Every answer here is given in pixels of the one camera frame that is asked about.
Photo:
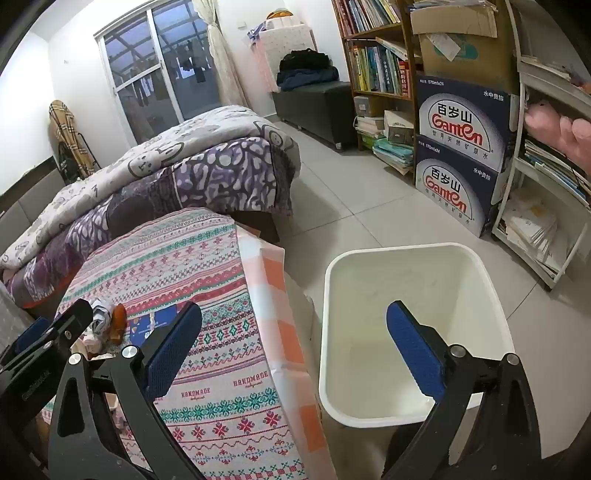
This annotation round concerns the yellow plaid coat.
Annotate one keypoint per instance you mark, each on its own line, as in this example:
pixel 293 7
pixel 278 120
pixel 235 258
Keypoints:
pixel 62 124

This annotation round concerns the small pale cardboard box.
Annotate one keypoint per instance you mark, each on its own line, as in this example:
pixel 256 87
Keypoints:
pixel 399 127

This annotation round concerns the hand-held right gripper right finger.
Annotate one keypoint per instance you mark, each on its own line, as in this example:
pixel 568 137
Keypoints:
pixel 415 350

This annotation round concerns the stack of green booklets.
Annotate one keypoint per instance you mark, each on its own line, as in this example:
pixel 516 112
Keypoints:
pixel 392 154

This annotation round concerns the blue water carton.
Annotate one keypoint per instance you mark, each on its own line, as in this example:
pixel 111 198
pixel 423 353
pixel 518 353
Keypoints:
pixel 448 194
pixel 461 120

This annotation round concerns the purple patterned blanket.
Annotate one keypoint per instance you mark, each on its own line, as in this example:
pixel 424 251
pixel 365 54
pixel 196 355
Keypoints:
pixel 217 175

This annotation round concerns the row of thick books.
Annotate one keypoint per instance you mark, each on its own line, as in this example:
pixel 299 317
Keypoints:
pixel 374 69

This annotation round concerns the stack of white books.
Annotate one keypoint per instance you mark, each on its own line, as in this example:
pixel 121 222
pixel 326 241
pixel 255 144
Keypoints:
pixel 369 131

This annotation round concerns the row of slim books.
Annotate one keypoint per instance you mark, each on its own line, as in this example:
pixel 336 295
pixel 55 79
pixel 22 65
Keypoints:
pixel 364 14

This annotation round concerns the glass sliding door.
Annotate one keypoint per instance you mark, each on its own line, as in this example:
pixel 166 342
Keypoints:
pixel 138 55

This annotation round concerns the patterned knit tablecloth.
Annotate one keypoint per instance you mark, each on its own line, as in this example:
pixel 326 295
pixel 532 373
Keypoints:
pixel 184 263

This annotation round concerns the orange brown wrapper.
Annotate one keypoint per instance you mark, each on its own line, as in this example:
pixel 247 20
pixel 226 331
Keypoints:
pixel 119 318

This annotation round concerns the cream lace curtain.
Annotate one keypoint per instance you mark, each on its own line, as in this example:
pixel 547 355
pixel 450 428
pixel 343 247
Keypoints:
pixel 221 60

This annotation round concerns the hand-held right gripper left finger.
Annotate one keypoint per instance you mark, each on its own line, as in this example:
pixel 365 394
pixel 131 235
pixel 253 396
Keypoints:
pixel 171 350

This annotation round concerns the black bag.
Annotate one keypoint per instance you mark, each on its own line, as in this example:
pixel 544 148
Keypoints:
pixel 304 59

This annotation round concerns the small grey box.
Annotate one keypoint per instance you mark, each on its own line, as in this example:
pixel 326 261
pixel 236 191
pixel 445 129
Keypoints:
pixel 367 106

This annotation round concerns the blue packet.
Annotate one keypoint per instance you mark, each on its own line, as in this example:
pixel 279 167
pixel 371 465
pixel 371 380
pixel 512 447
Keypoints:
pixel 157 321

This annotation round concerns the white plastic bin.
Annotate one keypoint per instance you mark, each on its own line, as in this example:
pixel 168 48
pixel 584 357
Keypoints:
pixel 369 300

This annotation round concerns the dark blue clothes pile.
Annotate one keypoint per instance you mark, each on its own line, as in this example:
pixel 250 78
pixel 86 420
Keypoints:
pixel 304 77

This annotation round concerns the grey padded headboard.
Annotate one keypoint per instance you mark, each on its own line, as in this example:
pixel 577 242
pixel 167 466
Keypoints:
pixel 27 203

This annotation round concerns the stack of white papers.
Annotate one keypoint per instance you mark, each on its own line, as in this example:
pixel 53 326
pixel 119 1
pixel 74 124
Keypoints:
pixel 531 226

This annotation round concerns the stack of thin booklets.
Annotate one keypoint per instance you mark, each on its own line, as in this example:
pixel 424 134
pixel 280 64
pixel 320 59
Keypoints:
pixel 547 68

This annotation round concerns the stack of flat books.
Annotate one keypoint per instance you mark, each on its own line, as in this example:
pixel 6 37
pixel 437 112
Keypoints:
pixel 554 170

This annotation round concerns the white shelf rack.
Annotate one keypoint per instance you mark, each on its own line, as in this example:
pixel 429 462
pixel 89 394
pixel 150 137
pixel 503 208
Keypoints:
pixel 545 83

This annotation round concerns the white grey paper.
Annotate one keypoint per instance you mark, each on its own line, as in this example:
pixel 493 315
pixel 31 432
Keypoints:
pixel 99 318

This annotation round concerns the pink plush toy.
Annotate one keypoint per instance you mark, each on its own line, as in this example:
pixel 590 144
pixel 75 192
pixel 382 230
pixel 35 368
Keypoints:
pixel 545 124

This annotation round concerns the wooden bookshelf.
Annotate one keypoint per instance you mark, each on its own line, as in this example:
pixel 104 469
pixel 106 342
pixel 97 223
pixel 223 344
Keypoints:
pixel 374 31

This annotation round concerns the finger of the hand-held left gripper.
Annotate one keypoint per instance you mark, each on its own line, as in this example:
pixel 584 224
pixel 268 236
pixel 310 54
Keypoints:
pixel 69 325
pixel 32 334

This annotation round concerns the row of hanging clothes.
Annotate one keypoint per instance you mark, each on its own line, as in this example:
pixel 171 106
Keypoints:
pixel 143 83

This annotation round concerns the black storage bench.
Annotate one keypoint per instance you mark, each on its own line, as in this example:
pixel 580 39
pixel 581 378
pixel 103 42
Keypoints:
pixel 314 106

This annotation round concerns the brown cardboard box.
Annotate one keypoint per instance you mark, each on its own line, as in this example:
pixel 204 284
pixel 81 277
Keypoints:
pixel 480 60

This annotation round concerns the white dotted cabinet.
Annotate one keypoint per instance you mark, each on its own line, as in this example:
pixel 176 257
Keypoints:
pixel 286 39

